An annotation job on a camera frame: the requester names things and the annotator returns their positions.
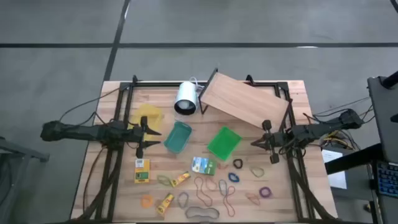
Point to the black side desk beam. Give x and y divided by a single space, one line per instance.
348 163

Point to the green and blue card box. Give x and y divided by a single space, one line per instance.
203 165

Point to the black aluminium rig frame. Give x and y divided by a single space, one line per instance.
155 84

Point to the grey side table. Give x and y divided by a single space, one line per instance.
18 151

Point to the yellow-green rubber band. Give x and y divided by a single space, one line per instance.
263 172

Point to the white desk lamp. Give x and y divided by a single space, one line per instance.
186 93

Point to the small yellow crayon pack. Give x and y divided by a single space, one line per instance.
180 179
165 203

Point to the green rubber band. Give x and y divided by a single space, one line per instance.
158 179

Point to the yellow crayon box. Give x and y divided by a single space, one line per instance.
142 172

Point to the wooden shelf riser black legs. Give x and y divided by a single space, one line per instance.
242 99

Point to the teal plastic bin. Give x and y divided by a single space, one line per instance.
178 137

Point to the small orange rubber band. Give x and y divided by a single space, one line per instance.
222 168

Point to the backlit computer keyboard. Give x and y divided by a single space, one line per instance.
388 179

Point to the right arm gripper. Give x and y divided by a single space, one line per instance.
276 140

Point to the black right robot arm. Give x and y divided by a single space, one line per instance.
323 127

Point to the white paper sheet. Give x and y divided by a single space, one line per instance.
337 180

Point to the long red rubber band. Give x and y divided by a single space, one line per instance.
199 189
229 214

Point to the green slotted plastic basket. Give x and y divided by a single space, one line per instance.
224 143

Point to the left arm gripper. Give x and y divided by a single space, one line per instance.
141 137

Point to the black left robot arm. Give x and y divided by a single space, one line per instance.
77 132

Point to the yellow translucent plastic bin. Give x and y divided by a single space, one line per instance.
152 113

